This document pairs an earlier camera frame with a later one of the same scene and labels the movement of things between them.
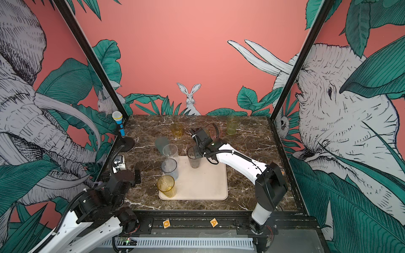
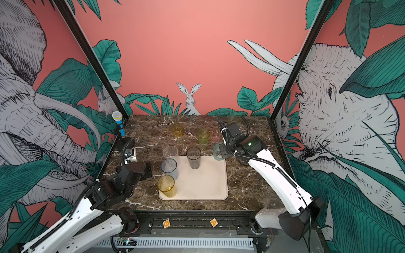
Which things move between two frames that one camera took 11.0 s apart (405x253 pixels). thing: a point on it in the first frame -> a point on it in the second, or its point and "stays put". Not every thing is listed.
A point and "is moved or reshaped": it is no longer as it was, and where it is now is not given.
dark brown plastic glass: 194,162 stays put
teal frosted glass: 160,142 is moved or reshaped
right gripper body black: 199,152 -> 228,151
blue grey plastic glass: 170,167 stays put
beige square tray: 208,182 stays put
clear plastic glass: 170,151 stays put
